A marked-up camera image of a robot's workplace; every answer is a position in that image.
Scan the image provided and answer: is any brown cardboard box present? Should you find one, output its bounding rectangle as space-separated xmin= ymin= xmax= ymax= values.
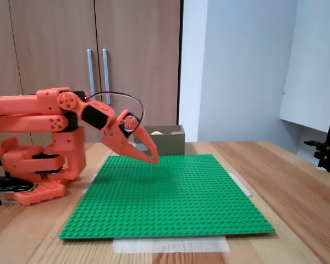
xmin=134 ymin=124 xmax=186 ymax=156

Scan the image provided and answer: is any short masking tape strip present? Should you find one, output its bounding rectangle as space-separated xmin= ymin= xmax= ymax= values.
xmin=227 ymin=172 xmax=253 ymax=197
xmin=82 ymin=173 xmax=98 ymax=195

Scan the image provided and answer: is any green studded baseplate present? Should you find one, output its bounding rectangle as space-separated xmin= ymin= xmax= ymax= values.
xmin=58 ymin=153 xmax=276 ymax=240

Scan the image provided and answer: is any long masking tape strip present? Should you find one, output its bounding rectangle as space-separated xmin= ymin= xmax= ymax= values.
xmin=112 ymin=235 xmax=231 ymax=254

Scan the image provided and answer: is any brown wooden cabinet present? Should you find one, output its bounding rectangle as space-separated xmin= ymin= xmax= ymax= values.
xmin=0 ymin=0 xmax=182 ymax=144

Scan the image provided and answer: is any thin servo cable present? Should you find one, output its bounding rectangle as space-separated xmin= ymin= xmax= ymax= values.
xmin=84 ymin=91 xmax=145 ymax=133

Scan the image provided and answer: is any metal cabinet handle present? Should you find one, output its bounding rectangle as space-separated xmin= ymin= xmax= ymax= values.
xmin=86 ymin=48 xmax=97 ymax=96
xmin=102 ymin=48 xmax=112 ymax=106

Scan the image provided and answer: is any white wall panel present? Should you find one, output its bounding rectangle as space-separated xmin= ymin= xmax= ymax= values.
xmin=279 ymin=0 xmax=330 ymax=134

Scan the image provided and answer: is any black camera stand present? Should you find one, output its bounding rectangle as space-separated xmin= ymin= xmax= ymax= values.
xmin=304 ymin=82 xmax=330 ymax=173

